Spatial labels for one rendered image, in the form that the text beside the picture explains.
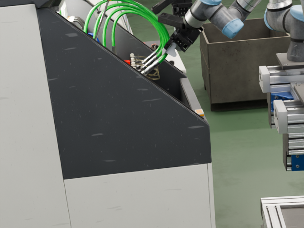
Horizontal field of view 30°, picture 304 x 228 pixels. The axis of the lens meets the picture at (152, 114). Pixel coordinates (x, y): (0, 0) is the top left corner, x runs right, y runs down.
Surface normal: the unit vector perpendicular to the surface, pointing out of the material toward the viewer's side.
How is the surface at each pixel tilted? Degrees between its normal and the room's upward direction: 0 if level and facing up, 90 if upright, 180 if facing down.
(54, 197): 90
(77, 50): 90
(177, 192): 90
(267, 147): 0
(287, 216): 0
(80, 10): 90
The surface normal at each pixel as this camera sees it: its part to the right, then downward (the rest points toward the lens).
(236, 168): -0.09, -0.94
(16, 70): 0.07, 0.33
